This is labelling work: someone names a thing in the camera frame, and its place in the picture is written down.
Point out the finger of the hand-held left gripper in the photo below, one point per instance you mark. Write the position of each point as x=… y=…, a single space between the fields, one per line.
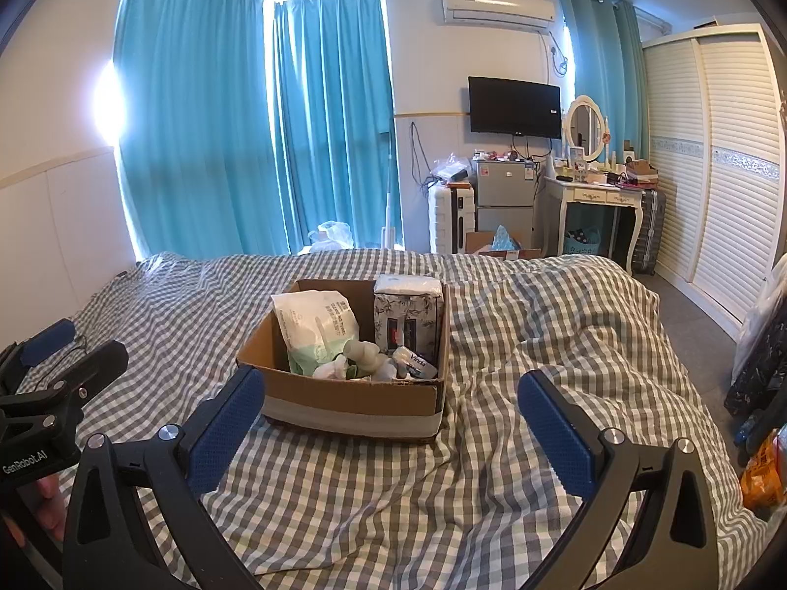
x=104 y=359
x=46 y=338

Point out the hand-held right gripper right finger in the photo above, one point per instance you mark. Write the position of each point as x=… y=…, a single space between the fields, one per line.
x=556 y=436

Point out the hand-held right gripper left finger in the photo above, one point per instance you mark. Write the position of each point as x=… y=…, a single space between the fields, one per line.
x=224 y=424

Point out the brown cardboard box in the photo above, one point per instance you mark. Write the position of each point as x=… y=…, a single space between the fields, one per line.
x=344 y=407

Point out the white and green wipes pack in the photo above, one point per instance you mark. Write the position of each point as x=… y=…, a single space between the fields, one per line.
x=313 y=326

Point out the grey sock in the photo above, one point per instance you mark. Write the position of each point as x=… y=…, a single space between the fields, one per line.
x=363 y=353

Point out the small blue tissue pack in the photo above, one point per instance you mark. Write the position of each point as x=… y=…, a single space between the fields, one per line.
x=418 y=362

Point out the large floral tissue pack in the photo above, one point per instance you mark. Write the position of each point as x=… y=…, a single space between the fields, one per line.
x=409 y=313

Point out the person's left hand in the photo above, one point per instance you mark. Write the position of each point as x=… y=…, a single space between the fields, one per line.
x=50 y=504

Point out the grey checkered bed sheet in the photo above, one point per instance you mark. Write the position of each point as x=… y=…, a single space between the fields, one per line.
x=522 y=319

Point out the blue storage basket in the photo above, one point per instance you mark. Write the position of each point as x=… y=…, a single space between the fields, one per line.
x=583 y=243

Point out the floor carton with blue bag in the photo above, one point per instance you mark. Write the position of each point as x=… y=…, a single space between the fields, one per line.
x=501 y=246

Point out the orange snack packet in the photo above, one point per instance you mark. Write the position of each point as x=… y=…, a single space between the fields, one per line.
x=765 y=473

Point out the white plastic bag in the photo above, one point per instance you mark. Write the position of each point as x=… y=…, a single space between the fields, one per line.
x=332 y=236

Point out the white bag with dark cloth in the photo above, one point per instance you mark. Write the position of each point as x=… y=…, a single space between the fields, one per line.
x=762 y=356

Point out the dark grey suitcase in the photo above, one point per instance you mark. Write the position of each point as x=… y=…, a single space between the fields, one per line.
x=648 y=230

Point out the white dressing table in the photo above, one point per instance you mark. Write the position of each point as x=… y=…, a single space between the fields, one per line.
x=590 y=196

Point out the small grey fridge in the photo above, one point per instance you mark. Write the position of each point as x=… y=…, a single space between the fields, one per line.
x=504 y=196

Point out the white suitcase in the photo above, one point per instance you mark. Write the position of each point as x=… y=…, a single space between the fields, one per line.
x=444 y=218

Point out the wide blue curtain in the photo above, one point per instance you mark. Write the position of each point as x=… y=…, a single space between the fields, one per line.
x=190 y=104

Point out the cosmetics on dressing table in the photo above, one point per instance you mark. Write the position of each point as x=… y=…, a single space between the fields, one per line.
x=615 y=172

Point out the clear bag on suitcase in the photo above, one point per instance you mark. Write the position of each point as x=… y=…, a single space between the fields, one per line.
x=452 y=171

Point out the small items on fridge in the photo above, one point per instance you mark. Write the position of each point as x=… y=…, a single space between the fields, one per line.
x=501 y=155

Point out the white slatted wardrobe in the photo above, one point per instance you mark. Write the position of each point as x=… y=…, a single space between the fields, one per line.
x=707 y=184

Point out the white oval mirror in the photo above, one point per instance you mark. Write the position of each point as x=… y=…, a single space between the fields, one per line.
x=585 y=129

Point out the blue window curtain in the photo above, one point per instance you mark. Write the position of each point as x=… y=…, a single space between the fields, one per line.
x=335 y=117

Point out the narrow blue curtain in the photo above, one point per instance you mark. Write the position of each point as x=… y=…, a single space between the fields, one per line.
x=599 y=49

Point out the white air conditioner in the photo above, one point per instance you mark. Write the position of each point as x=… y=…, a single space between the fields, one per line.
x=498 y=9

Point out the black wall television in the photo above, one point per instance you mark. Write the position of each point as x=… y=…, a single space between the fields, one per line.
x=513 y=107

